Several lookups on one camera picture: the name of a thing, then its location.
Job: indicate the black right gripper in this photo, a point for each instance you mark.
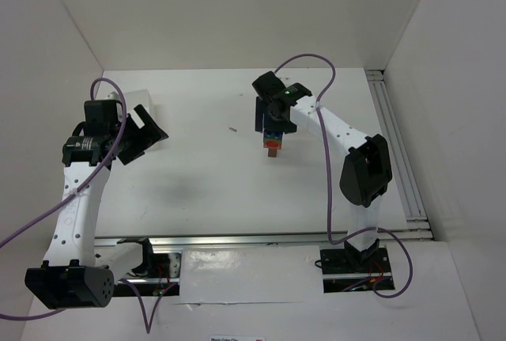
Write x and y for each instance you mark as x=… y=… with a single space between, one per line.
x=274 y=122

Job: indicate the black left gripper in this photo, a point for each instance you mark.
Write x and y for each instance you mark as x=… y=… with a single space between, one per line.
x=132 y=140

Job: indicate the blue wood block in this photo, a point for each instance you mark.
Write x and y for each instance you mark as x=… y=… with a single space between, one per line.
x=276 y=135

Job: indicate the red wood block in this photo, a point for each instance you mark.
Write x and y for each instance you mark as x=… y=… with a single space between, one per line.
x=273 y=144

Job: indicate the brown wood block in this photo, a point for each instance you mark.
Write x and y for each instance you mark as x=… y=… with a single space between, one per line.
x=272 y=153

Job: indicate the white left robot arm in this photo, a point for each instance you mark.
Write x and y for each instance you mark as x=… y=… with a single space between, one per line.
x=72 y=275

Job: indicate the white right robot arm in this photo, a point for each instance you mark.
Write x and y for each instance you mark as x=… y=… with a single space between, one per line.
x=366 y=165

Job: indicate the white paper label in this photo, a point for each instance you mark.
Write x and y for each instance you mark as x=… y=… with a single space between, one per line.
x=235 y=338

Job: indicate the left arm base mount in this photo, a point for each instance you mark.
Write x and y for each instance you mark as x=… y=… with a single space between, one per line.
x=158 y=273

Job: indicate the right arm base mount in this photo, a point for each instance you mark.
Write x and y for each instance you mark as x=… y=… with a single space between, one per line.
x=340 y=276

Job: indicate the aluminium front rail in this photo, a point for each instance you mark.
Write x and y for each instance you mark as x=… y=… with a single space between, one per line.
x=241 y=240

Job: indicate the aluminium side rail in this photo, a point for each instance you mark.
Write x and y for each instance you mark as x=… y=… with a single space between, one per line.
x=417 y=222

